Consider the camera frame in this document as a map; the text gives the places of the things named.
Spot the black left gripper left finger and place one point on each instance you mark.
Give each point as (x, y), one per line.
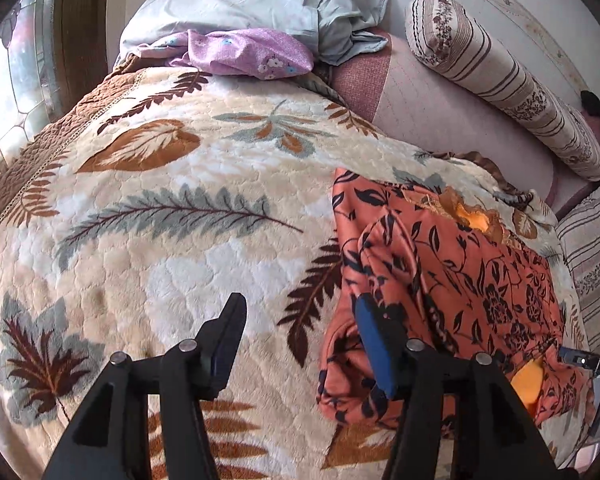
(108, 436)

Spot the orange floral garment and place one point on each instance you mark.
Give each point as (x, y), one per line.
(450, 275)

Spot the striped floral folded quilt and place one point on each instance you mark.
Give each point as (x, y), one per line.
(579, 234)

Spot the cream leaf pattern blanket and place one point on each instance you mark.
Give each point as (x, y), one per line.
(127, 223)

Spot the pink quilted bed sheet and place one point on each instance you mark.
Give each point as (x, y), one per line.
(409, 102)

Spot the striped floral bolster pillow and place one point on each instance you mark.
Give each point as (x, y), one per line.
(449, 41)

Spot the stained glass window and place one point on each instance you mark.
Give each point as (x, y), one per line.
(29, 89)

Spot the purple floral cloth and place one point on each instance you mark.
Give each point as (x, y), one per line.
(262, 53)

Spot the grey blue pillowcase pillow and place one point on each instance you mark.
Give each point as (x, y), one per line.
(333, 30)

